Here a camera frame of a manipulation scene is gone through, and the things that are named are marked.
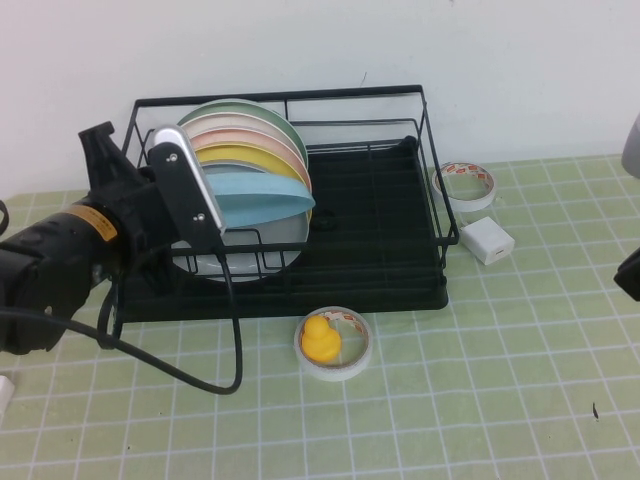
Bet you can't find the white tape roll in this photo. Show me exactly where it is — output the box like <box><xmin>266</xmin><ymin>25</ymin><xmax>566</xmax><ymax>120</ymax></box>
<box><xmin>293</xmin><ymin>305</ymin><xmax>374</xmax><ymax>384</ymax></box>
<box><xmin>432</xmin><ymin>159</ymin><xmax>497</xmax><ymax>214</ymax></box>

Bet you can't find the grey plate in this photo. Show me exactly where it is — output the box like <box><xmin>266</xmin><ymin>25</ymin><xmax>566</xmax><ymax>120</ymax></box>
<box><xmin>169</xmin><ymin>160</ymin><xmax>309</xmax><ymax>285</ymax></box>

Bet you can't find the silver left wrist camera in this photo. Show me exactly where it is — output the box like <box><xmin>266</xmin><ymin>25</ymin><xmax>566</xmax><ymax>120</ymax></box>
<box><xmin>148</xmin><ymin>125</ymin><xmax>227</xmax><ymax>254</ymax></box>

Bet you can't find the pink plate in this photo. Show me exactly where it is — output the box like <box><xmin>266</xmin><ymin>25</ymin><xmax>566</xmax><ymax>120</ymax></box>
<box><xmin>191</xmin><ymin>128</ymin><xmax>311</xmax><ymax>187</ymax></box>

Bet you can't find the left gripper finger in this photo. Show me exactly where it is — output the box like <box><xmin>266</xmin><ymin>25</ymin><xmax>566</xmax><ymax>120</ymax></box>
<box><xmin>78</xmin><ymin>121</ymin><xmax>136</xmax><ymax>201</ymax></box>
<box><xmin>142</xmin><ymin>247</ymin><xmax>177</xmax><ymax>297</ymax></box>

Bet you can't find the white power adapter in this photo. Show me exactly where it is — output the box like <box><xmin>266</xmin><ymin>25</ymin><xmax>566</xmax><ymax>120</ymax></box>
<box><xmin>458</xmin><ymin>216</ymin><xmax>516</xmax><ymax>266</ymax></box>

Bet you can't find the black wire dish rack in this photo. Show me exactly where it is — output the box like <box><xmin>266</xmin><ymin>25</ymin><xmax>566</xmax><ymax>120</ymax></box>
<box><xmin>91</xmin><ymin>84</ymin><xmax>460</xmax><ymax>304</ymax></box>

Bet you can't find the light blue plate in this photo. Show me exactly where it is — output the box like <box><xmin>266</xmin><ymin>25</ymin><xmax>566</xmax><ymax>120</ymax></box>
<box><xmin>204</xmin><ymin>171</ymin><xmax>317</xmax><ymax>232</ymax></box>

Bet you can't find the black plastic drip tray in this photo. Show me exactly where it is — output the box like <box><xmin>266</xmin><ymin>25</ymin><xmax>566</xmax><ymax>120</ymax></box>
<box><xmin>110</xmin><ymin>135</ymin><xmax>450</xmax><ymax>324</ymax></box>

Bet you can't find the small white object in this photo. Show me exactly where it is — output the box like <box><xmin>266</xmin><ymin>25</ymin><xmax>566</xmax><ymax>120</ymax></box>
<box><xmin>0</xmin><ymin>374</ymin><xmax>16</xmax><ymax>419</ymax></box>

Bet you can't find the yellow rubber duck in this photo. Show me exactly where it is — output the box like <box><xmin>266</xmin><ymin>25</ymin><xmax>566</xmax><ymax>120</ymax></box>
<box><xmin>300</xmin><ymin>317</ymin><xmax>343</xmax><ymax>362</ymax></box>

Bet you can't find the green plate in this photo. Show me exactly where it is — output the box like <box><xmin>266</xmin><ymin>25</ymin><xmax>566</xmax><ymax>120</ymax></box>
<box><xmin>177</xmin><ymin>98</ymin><xmax>309</xmax><ymax>166</ymax></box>

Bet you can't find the cream plate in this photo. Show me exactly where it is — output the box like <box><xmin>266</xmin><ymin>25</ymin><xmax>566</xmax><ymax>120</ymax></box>
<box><xmin>183</xmin><ymin>113</ymin><xmax>309</xmax><ymax>176</ymax></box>

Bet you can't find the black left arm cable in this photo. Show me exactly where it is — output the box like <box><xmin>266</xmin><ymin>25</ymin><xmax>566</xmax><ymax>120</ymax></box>
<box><xmin>0</xmin><ymin>243</ymin><xmax>244</xmax><ymax>396</ymax></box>

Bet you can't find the yellow plate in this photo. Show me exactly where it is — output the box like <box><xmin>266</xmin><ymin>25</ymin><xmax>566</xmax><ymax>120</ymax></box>
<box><xmin>195</xmin><ymin>143</ymin><xmax>315</xmax><ymax>226</ymax></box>

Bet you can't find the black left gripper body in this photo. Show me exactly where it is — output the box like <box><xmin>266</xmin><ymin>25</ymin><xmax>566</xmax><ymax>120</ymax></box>
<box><xmin>106</xmin><ymin>166</ymin><xmax>175</xmax><ymax>262</ymax></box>

